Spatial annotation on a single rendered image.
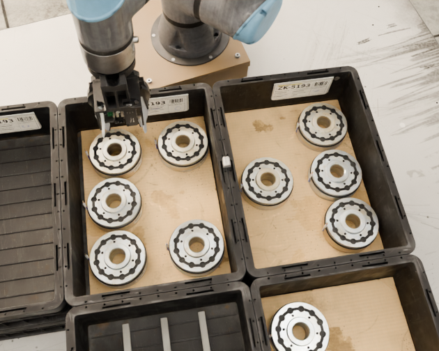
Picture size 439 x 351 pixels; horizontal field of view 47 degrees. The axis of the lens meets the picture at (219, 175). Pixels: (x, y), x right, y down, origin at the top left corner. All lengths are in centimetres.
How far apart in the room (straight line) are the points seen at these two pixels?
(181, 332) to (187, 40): 63
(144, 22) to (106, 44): 61
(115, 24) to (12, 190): 51
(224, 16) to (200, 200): 37
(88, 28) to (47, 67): 71
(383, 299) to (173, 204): 43
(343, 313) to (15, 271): 61
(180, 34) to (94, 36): 51
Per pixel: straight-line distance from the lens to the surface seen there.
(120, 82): 73
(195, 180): 101
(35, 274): 100
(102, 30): 67
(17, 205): 106
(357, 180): 103
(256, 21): 101
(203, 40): 118
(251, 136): 106
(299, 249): 98
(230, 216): 88
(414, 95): 138
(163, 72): 119
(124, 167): 100
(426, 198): 125
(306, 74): 104
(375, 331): 98
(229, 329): 94
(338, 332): 96
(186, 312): 94
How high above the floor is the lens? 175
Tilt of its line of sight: 65 degrees down
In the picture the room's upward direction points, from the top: 5 degrees clockwise
